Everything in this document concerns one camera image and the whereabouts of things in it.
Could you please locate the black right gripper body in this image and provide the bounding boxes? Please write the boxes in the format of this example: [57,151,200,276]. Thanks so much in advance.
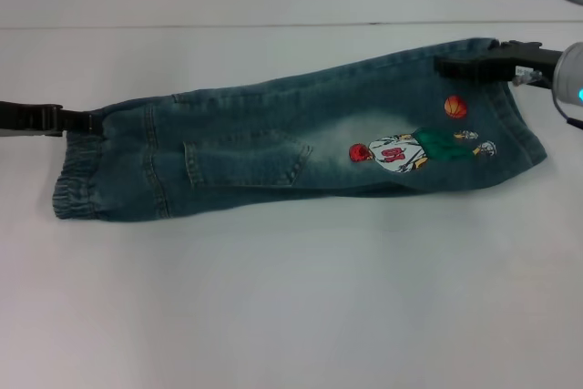
[486,39,567,86]

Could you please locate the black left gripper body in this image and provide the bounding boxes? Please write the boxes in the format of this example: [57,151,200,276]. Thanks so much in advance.
[0,99,65,138]

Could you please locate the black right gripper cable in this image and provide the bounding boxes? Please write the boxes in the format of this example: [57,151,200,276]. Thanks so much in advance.
[552,87,583,128]

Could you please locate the blue denim shorts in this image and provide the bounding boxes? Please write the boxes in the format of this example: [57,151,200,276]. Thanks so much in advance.
[52,36,547,221]

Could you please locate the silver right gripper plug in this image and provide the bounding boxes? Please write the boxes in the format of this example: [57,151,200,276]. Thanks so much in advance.
[510,68,544,88]

